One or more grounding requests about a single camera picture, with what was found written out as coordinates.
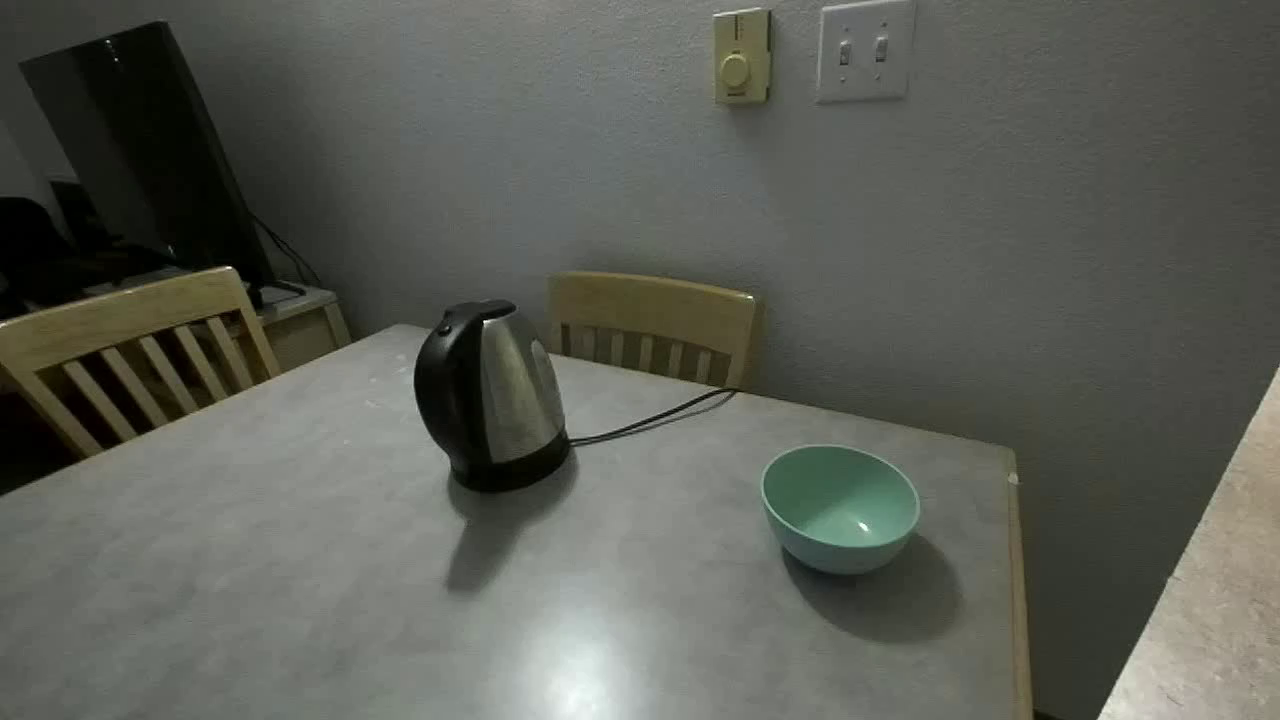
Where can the wooden chair behind table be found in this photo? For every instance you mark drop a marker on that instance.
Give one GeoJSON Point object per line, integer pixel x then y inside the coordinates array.
{"type": "Point", "coordinates": [657, 325]}

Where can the mint green bowl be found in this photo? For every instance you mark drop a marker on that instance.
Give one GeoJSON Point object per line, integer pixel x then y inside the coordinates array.
{"type": "Point", "coordinates": [836, 509]}

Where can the beige side cabinet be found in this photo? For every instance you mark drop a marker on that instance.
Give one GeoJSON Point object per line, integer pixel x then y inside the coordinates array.
{"type": "Point", "coordinates": [301, 322]}

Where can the black flat monitor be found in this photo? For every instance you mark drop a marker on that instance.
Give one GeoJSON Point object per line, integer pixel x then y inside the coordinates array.
{"type": "Point", "coordinates": [144, 148]}

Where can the wooden chair at left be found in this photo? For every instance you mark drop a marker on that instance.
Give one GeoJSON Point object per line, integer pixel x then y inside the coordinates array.
{"type": "Point", "coordinates": [114, 365]}

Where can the speckled countertop at right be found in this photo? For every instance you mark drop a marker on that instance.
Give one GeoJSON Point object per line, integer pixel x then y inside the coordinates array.
{"type": "Point", "coordinates": [1213, 637]}

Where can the beige wall thermostat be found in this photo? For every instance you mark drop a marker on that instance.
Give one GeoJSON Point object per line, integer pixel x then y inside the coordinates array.
{"type": "Point", "coordinates": [742, 55]}

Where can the white double light switch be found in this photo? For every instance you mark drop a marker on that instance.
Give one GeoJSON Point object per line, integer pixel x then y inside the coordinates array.
{"type": "Point", "coordinates": [862, 49]}

